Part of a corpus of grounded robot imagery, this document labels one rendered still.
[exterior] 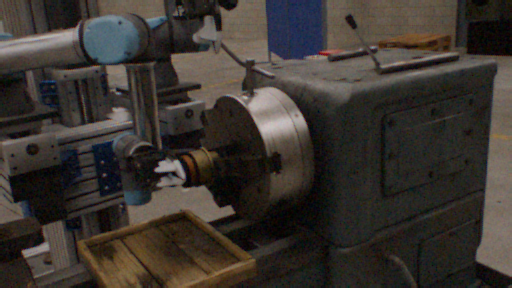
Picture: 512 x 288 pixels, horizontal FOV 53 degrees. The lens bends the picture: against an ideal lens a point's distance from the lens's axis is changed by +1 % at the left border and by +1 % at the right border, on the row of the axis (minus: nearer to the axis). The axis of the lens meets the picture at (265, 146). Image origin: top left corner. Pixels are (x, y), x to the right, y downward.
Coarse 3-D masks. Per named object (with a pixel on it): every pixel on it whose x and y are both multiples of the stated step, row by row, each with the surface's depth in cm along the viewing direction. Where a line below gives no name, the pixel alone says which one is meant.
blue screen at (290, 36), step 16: (272, 0) 912; (288, 0) 779; (304, 0) 680; (320, 0) 604; (272, 16) 929; (288, 16) 790; (304, 16) 689; (320, 16) 611; (272, 32) 946; (288, 32) 799; (304, 32) 699; (320, 32) 618; (272, 48) 963; (288, 48) 812; (304, 48) 708; (320, 48) 625
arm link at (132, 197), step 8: (120, 168) 139; (128, 176) 137; (128, 184) 138; (136, 184) 138; (144, 184) 139; (152, 184) 145; (128, 192) 139; (136, 192) 139; (144, 192) 140; (152, 192) 143; (128, 200) 140; (136, 200) 140; (144, 200) 140
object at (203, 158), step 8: (192, 152) 119; (200, 152) 119; (208, 152) 119; (184, 160) 117; (192, 160) 118; (200, 160) 117; (208, 160) 118; (184, 168) 116; (192, 168) 116; (200, 168) 117; (208, 168) 118; (192, 176) 116; (200, 176) 117; (208, 176) 118; (216, 176) 122; (184, 184) 119; (192, 184) 118; (200, 184) 119; (208, 184) 122
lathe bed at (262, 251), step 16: (224, 224) 144; (240, 224) 140; (256, 224) 140; (272, 224) 144; (240, 240) 138; (256, 240) 136; (272, 240) 136; (288, 240) 131; (304, 240) 133; (320, 240) 129; (256, 256) 126; (272, 256) 122; (288, 256) 122; (304, 256) 123; (320, 256) 126; (64, 272) 123; (80, 272) 124; (272, 272) 119; (288, 272) 124; (304, 272) 127; (320, 272) 130
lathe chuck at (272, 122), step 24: (240, 96) 120; (264, 96) 121; (240, 120) 120; (264, 120) 115; (288, 120) 118; (240, 144) 122; (264, 144) 113; (288, 144) 116; (288, 168) 116; (240, 192) 128; (264, 192) 118; (288, 192) 119; (264, 216) 124
